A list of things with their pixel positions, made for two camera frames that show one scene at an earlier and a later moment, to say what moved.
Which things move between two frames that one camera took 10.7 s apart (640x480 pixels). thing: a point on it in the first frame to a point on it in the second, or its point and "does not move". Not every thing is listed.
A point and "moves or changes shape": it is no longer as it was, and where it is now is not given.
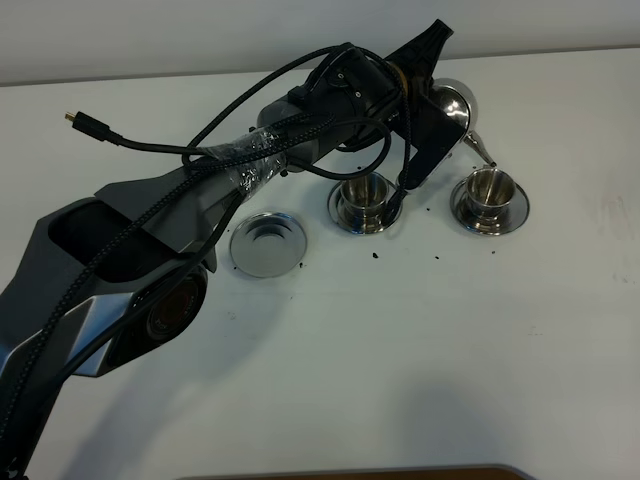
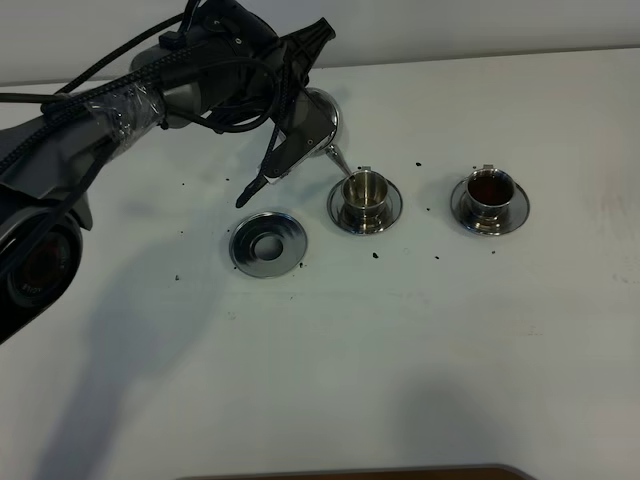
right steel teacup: [489, 192] does not move
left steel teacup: [362, 201] does not move
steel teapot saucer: [268, 244] does not move
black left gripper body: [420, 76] to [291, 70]
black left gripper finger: [421, 54] to [308, 43]
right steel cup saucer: [514, 216] does not move
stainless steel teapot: [457, 100] moves or changes shape
